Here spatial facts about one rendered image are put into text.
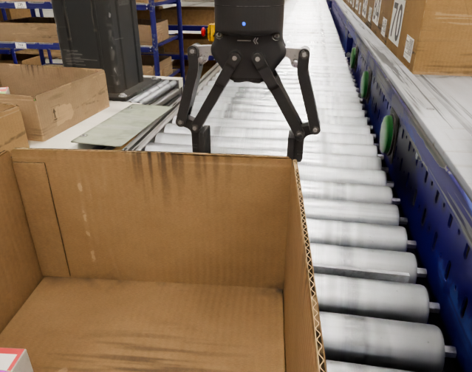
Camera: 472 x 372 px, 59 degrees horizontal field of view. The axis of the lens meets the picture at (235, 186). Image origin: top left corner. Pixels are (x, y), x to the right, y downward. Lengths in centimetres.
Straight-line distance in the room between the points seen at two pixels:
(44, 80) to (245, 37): 90
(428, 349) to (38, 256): 43
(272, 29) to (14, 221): 33
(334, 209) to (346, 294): 19
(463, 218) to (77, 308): 41
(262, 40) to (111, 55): 85
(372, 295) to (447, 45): 64
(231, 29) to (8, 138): 56
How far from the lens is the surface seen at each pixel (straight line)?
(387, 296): 52
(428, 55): 101
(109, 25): 127
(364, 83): 116
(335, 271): 55
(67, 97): 105
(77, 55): 134
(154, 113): 112
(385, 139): 79
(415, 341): 48
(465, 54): 103
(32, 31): 260
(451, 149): 56
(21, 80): 136
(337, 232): 62
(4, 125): 89
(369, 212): 68
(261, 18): 45
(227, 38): 48
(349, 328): 47
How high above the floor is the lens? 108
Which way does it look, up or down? 27 degrees down
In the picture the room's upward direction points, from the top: straight up
